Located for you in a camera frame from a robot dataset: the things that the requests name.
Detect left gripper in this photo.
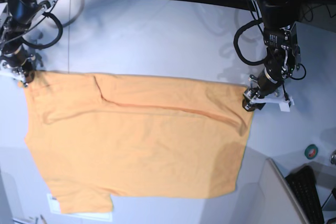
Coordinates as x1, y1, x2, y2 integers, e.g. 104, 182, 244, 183
242, 45, 302, 112

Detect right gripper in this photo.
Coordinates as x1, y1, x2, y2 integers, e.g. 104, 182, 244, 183
1, 45, 41, 88

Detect orange t-shirt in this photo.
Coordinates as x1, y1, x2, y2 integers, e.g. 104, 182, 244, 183
24, 71, 253, 214

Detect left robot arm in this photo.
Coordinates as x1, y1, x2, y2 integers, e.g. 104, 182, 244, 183
234, 0, 303, 112

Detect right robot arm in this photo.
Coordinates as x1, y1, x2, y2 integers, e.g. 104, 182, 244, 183
1, 0, 64, 87

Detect green tape roll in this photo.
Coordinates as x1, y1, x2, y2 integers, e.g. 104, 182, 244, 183
304, 144, 319, 160

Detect black keyboard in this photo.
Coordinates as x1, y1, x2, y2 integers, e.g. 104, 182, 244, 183
285, 165, 324, 224

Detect silver knob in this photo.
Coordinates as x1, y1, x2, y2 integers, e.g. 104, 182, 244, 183
330, 151, 336, 165

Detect grey desk partition panel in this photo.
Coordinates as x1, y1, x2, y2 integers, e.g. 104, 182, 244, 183
258, 158, 309, 224

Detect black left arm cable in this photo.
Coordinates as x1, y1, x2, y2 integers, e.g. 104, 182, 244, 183
233, 0, 307, 81

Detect white cable tray slot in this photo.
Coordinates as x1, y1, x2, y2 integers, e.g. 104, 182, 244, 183
46, 194, 113, 222

